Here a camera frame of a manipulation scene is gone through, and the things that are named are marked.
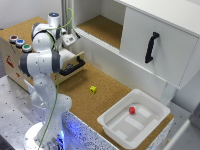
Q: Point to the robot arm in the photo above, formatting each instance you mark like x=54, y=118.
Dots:
x=40, y=61

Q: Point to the green button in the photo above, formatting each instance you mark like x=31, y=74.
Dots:
x=26, y=47

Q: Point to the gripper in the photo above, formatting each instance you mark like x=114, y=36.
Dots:
x=69, y=40

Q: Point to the white plastic box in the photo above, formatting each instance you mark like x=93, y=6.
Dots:
x=133, y=128

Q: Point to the pink block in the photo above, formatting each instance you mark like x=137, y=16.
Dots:
x=132, y=110

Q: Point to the yellow block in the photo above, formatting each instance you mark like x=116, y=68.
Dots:
x=93, y=89

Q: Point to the white sliding door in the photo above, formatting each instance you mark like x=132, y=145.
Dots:
x=173, y=53

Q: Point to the red button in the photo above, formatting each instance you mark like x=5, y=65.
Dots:
x=13, y=38

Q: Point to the white cabinet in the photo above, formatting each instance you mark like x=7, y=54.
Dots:
x=110, y=63

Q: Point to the blue button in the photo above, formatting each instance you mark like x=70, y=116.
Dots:
x=20, y=42

